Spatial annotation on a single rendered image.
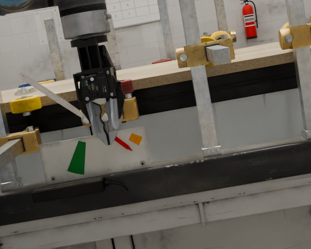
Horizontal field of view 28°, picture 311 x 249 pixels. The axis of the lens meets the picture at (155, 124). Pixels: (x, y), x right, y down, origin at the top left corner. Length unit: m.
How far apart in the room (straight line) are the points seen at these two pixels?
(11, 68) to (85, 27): 7.98
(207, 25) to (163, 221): 7.21
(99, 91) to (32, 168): 0.65
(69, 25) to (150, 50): 7.56
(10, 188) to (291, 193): 0.69
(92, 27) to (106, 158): 0.44
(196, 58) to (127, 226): 0.45
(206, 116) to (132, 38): 7.28
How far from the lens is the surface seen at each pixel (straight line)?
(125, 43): 8.75
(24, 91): 1.95
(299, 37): 1.50
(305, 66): 1.51
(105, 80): 1.15
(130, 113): 1.48
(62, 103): 1.46
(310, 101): 1.52
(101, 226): 1.58
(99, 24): 1.17
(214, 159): 1.49
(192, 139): 1.72
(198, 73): 1.48
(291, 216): 1.84
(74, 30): 1.17
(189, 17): 1.47
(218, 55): 1.23
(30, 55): 9.03
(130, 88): 1.62
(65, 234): 1.60
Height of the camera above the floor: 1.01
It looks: 8 degrees down
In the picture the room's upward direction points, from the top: 10 degrees counter-clockwise
